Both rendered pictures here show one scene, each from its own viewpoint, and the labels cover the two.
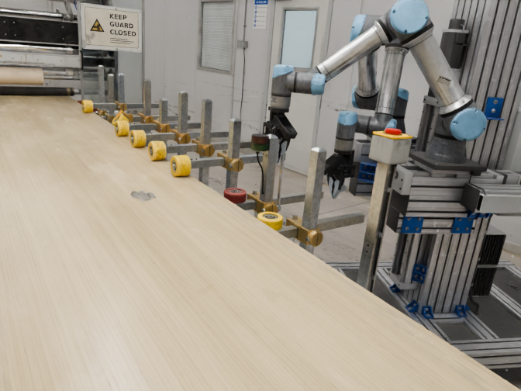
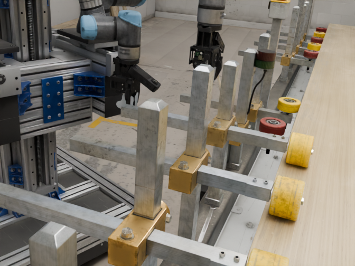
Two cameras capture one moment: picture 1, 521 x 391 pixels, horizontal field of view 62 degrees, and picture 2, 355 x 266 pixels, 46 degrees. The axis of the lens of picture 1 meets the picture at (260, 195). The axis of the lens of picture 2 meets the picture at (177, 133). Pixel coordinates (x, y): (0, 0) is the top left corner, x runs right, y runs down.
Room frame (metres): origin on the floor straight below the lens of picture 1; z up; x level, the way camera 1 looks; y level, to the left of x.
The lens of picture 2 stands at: (2.42, 0.91, 1.37)
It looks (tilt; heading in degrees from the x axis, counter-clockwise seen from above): 23 degrees down; 234
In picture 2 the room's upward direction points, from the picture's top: 5 degrees clockwise
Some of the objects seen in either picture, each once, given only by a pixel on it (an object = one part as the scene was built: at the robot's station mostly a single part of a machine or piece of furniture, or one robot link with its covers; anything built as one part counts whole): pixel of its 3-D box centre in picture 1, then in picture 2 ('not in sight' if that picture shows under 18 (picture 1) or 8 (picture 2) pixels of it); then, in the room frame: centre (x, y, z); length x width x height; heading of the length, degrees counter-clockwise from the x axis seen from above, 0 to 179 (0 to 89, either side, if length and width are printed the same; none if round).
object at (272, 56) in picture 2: (260, 139); (265, 55); (1.47, 0.02, 1.10); 0.06 x 0.06 x 0.02
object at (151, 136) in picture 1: (185, 135); (116, 229); (2.16, 0.40, 0.95); 0.50 x 0.04 x 0.04; 125
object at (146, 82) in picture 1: (146, 121); not in sight; (2.52, 0.70, 0.93); 0.04 x 0.04 x 0.48; 35
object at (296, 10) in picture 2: not in sight; (289, 48); (0.47, -0.74, 0.90); 0.04 x 0.04 x 0.48; 35
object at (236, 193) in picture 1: (234, 204); (270, 136); (1.46, 0.09, 0.85); 0.08 x 0.08 x 0.11
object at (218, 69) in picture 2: not in sight; (214, 65); (1.62, -0.04, 1.07); 0.05 x 0.02 x 0.09; 124
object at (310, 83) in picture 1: (309, 83); not in sight; (1.65, -0.15, 1.29); 0.11 x 0.11 x 0.08; 83
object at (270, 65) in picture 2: (259, 146); (264, 63); (1.47, 0.02, 1.08); 0.06 x 0.06 x 0.02
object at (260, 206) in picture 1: (260, 205); (238, 130); (1.51, -0.01, 0.85); 0.14 x 0.06 x 0.05; 35
